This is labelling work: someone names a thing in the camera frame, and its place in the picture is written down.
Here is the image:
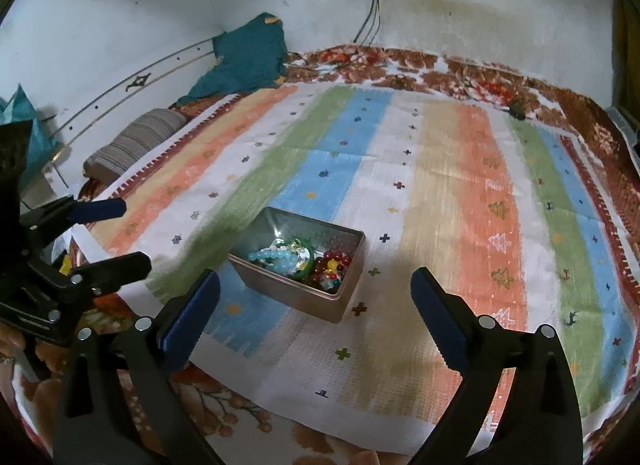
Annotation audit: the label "grey striped pillow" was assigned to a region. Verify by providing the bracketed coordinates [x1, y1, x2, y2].
[84, 108, 188, 185]

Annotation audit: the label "green jade bangle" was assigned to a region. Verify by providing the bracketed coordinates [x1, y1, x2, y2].
[280, 237, 314, 279]

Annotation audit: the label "dark red bead bracelet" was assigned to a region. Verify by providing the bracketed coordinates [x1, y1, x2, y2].
[308, 249, 354, 289]

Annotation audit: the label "striped colourful woven mat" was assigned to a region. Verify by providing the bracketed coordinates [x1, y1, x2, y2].
[69, 81, 634, 455]

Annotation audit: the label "metal tin box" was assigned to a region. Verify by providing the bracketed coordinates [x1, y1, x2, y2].
[228, 207, 367, 324]

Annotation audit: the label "black hanging cables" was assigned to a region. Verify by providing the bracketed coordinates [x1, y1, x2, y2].
[351, 0, 384, 46]

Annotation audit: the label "dark keyring on bedsheet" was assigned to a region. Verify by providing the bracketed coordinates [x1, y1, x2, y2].
[385, 74, 416, 91]

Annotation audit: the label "light blue bead bracelet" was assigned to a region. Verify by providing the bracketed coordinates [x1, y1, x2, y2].
[246, 238, 302, 276]

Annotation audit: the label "small dark object on bed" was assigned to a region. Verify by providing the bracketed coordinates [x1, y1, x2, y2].
[508, 96, 526, 121]

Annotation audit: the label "pastel bead jewelry pile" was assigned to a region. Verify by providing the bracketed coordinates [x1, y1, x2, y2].
[269, 237, 310, 273]

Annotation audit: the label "teal cloth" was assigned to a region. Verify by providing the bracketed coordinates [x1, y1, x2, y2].
[176, 13, 288, 106]

